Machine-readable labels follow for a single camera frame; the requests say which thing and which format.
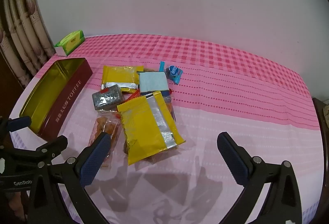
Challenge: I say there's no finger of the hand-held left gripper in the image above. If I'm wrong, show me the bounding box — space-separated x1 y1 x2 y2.
8 135 68 170
0 115 32 147

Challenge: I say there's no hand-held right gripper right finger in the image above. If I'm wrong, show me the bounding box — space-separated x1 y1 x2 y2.
217 132 302 224

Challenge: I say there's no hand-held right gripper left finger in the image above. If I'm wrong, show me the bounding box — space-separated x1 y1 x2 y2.
27 132 112 224

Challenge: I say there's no dark red tin box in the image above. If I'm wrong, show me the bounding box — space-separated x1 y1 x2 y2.
20 57 93 143

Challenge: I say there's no yellow snack packet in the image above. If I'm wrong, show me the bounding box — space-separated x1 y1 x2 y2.
117 90 186 166
102 65 144 94

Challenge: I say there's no grey sesame bar packet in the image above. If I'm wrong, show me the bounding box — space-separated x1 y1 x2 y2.
92 84 124 113

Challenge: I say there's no red snack packet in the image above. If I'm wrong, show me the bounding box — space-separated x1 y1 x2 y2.
123 89 141 103

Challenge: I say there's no navy and teal packet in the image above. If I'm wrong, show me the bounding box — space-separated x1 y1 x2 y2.
137 71 170 93

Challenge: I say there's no pink checked tablecloth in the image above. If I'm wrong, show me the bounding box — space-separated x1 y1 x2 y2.
0 34 324 224

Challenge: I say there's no beige patterned curtain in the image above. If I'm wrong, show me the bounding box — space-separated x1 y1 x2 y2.
0 0 56 88

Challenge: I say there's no green tissue box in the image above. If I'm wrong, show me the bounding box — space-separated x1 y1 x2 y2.
54 30 85 57

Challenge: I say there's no round blue wrapped candy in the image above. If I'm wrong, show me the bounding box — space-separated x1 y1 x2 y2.
165 66 183 84

